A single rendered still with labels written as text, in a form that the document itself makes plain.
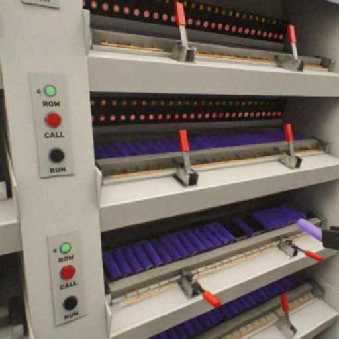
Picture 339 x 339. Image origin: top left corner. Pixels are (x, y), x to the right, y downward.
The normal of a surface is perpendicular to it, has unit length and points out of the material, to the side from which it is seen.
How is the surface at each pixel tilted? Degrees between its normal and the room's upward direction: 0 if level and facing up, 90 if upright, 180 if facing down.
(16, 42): 90
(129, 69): 111
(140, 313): 21
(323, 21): 90
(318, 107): 90
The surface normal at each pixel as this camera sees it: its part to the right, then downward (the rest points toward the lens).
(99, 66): 0.50, 0.46
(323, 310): 0.16, -0.88
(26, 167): 0.52, 0.11
